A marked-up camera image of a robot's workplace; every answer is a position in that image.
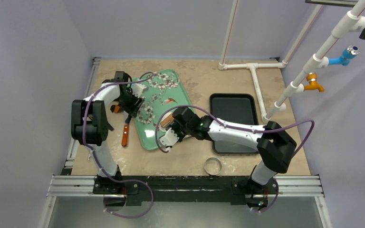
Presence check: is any green floral tray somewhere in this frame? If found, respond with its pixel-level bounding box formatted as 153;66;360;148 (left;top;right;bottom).
134;69;191;150

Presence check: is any orange black hex key set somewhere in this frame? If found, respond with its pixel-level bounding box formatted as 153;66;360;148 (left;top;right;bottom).
110;104;122;113

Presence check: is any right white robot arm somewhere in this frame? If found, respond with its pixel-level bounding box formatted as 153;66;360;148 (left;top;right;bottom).
159;106;297;193

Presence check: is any round metal cutter ring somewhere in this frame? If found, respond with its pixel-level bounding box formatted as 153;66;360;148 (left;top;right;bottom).
203;157;223;176

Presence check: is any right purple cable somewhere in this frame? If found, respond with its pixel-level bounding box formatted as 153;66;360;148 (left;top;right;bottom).
154;105;316;213

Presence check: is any orange faucet tap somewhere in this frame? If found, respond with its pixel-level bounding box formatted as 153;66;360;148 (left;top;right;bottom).
304;73;325;92

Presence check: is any aluminium frame rail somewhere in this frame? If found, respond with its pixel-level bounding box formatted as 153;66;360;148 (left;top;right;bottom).
38;57;102;228

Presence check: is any wooden rolling pin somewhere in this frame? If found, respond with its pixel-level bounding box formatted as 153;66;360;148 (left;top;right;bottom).
160;112;174;128

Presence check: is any purple cable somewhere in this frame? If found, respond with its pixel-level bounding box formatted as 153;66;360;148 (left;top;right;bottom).
154;105;316;213
81;71;156;219

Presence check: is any black baking tray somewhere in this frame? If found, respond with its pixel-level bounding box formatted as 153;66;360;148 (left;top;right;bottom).
209;93;259;155

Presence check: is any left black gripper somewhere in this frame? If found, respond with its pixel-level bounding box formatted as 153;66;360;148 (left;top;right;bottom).
116;90;143;118

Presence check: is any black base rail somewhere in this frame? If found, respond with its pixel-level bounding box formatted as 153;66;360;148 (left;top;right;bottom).
98;175;279;210

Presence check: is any blue faucet tap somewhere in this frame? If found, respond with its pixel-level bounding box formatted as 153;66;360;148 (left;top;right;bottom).
328;45;360;66

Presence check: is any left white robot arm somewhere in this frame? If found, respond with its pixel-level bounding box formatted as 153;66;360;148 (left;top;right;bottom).
71;71;148;194

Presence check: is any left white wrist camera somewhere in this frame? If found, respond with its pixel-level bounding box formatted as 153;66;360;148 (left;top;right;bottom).
131;83;148;97

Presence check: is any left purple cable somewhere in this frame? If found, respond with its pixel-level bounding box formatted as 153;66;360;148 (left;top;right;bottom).
81;71;156;219

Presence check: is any white dough ball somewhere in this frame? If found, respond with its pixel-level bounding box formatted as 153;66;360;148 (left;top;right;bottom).
154;112;173;133

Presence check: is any white pvc pipe frame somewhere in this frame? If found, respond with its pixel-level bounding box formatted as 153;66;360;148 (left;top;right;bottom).
217;0;365;123

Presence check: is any metal scraper wooden handle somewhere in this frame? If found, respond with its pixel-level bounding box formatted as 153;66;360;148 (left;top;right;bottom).
121;114;132;147

